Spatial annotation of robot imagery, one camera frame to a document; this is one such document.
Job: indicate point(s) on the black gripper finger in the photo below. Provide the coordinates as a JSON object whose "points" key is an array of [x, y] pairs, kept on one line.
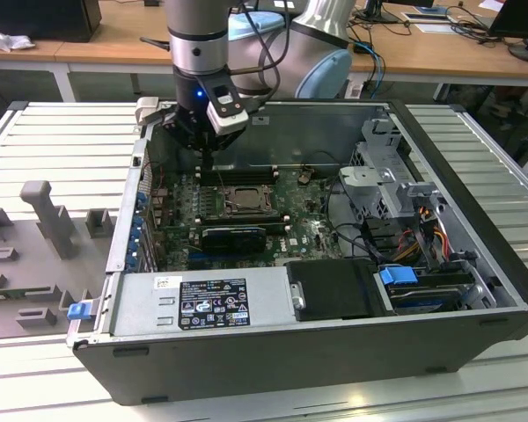
{"points": [[180, 132], [226, 140]]}

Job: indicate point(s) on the grey parts rack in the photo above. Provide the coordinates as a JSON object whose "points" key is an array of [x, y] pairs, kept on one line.
{"points": [[35, 264]]}

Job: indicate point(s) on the black monitor with stand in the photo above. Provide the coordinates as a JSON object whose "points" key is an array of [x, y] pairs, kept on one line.
{"points": [[519, 17]]}

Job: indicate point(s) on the black plastic drive cover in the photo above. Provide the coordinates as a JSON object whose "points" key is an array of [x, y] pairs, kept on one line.
{"points": [[330, 290]]}

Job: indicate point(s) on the blue expansion slot clips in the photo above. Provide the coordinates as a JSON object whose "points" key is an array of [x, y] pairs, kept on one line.
{"points": [[136, 233]]}

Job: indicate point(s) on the black RAM slot row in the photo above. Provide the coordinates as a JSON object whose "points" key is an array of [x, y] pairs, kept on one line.
{"points": [[246, 176], [246, 222]]}

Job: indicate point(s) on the wooden desk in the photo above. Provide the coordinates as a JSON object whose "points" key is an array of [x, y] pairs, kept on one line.
{"points": [[114, 39]]}

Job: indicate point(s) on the dark monitor base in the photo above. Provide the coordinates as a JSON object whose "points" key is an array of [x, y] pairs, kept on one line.
{"points": [[380, 11]]}

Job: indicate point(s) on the white power strip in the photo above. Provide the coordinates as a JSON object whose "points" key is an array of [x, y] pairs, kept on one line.
{"points": [[354, 90]]}

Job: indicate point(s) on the silver drive cage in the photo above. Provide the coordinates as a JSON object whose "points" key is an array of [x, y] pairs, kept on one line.
{"points": [[378, 176]]}

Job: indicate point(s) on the green motherboard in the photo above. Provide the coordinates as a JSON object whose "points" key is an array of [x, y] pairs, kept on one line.
{"points": [[299, 228]]}

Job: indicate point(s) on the black graphics card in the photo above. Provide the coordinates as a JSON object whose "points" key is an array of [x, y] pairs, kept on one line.
{"points": [[233, 241]]}

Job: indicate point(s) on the silver power supply unit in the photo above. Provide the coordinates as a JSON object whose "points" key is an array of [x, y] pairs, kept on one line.
{"points": [[136, 303]]}

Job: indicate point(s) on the crumpled white paper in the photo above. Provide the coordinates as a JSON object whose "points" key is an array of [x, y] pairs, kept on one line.
{"points": [[9, 40]]}

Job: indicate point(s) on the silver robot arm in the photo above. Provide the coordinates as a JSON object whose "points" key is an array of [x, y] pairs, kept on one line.
{"points": [[198, 26]]}

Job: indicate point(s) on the CPU socket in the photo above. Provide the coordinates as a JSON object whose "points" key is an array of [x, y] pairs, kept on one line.
{"points": [[251, 213]]}

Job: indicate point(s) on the black computer box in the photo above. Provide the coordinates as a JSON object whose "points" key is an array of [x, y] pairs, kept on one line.
{"points": [[44, 17]]}

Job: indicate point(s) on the silver square CPU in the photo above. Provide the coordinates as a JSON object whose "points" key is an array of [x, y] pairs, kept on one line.
{"points": [[250, 198]]}

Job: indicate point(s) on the round coin battery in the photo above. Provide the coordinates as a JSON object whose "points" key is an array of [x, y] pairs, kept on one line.
{"points": [[302, 178]]}

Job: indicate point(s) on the black open PC case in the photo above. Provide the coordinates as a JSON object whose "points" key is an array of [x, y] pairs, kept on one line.
{"points": [[246, 369]]}

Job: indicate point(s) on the blue case latch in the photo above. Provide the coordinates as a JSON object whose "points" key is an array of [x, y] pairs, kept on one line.
{"points": [[78, 312]]}

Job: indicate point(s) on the thin metal locking lever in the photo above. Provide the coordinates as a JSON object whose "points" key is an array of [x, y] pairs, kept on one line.
{"points": [[235, 203], [222, 182]]}

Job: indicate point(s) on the hard disk in blue carrier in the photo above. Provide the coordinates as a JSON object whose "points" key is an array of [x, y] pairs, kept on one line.
{"points": [[398, 277]]}

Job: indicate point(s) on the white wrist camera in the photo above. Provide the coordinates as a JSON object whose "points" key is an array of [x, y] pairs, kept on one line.
{"points": [[229, 118]]}

